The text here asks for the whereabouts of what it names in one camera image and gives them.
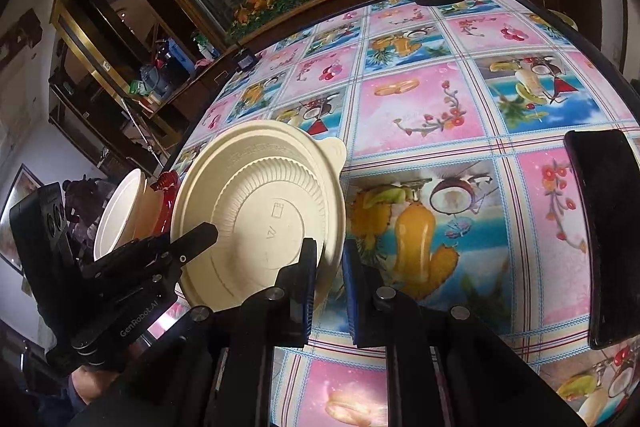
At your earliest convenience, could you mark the red dish rack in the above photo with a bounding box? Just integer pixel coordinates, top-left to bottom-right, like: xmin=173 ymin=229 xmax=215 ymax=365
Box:
xmin=150 ymin=171 xmax=182 ymax=239

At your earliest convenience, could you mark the framed wall picture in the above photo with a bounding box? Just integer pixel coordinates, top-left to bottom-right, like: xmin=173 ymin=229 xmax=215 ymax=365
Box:
xmin=0 ymin=164 xmax=44 ymax=276

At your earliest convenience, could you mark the black smartphone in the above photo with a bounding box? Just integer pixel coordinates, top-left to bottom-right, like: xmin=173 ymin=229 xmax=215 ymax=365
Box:
xmin=564 ymin=129 xmax=640 ymax=350

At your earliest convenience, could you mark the printed fruit tablecloth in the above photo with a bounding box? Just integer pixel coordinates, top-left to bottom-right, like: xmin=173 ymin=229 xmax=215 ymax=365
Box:
xmin=170 ymin=0 xmax=640 ymax=427

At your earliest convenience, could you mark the white deep plate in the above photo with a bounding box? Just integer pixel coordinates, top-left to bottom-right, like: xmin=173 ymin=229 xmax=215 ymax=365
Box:
xmin=93 ymin=168 xmax=146 ymax=264

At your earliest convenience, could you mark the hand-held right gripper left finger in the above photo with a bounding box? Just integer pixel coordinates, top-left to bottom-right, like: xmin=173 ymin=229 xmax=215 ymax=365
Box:
xmin=172 ymin=237 xmax=319 ymax=427

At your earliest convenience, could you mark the gold framed glass cabinet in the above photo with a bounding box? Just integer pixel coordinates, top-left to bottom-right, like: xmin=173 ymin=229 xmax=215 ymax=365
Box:
xmin=47 ymin=0 xmax=201 ymax=168

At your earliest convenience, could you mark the white bottle with green cap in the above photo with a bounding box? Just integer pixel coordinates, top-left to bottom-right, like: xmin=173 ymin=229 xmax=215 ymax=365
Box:
xmin=192 ymin=32 xmax=219 ymax=64

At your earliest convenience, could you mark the person's left forearm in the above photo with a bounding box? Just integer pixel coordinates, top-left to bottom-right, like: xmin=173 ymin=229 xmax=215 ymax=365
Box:
xmin=69 ymin=364 xmax=123 ymax=414

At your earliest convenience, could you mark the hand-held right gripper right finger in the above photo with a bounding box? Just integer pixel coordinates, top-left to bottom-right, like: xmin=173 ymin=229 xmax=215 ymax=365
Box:
xmin=341 ymin=239 xmax=586 ymax=427

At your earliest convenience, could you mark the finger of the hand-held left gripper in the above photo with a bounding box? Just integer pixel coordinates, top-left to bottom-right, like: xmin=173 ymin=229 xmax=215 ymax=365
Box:
xmin=169 ymin=222 xmax=219 ymax=264

